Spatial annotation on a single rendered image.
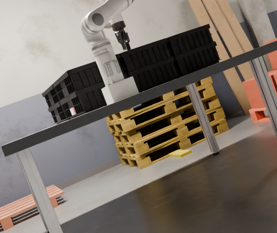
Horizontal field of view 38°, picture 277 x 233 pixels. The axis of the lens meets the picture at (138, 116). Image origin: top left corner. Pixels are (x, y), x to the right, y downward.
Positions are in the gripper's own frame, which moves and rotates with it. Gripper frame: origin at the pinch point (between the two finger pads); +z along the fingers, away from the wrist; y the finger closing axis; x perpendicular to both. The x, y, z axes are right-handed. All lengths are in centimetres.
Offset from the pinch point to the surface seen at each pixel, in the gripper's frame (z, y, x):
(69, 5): -102, 221, 129
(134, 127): 54, 152, 77
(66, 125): 29, -86, 0
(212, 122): 80, 204, 14
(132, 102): 29, -69, -20
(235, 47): 11, 305, -24
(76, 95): 16.5, -34.6, 21.0
